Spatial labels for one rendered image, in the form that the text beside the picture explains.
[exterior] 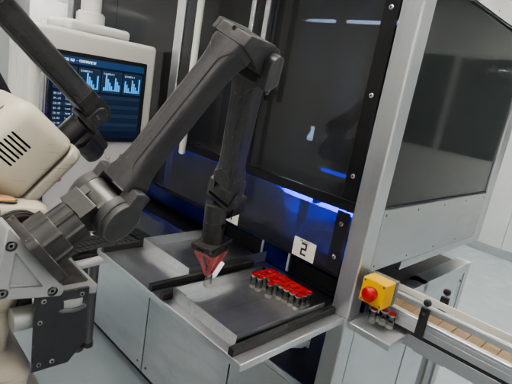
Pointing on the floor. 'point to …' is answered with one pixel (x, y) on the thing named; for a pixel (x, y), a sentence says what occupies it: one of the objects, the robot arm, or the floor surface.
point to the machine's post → (376, 180)
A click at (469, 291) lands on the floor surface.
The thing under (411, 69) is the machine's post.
